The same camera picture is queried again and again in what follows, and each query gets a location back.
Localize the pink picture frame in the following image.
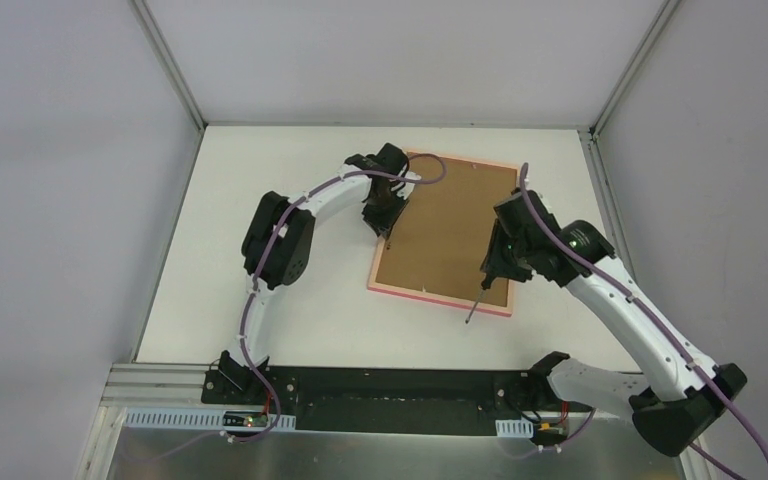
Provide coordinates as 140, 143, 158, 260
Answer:
367, 151, 519, 317

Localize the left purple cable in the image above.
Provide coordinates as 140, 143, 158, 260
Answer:
231, 153, 448, 445

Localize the aluminium front rail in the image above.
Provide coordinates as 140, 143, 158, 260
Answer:
100, 362, 637, 420

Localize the yellow black screwdriver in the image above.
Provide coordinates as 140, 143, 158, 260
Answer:
464, 275, 493, 325

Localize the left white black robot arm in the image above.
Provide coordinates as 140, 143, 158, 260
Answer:
219, 143, 424, 405

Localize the white cable duct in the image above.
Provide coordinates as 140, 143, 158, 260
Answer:
495, 418, 534, 439
123, 407, 297, 433

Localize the left white cable duct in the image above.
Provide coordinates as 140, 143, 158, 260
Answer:
123, 407, 297, 433

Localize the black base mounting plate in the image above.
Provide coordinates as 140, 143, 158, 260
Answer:
201, 366, 592, 437

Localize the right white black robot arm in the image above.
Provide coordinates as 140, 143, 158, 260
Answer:
481, 189, 747, 457

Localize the right white cable duct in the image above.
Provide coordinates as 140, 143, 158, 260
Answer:
495, 418, 534, 439

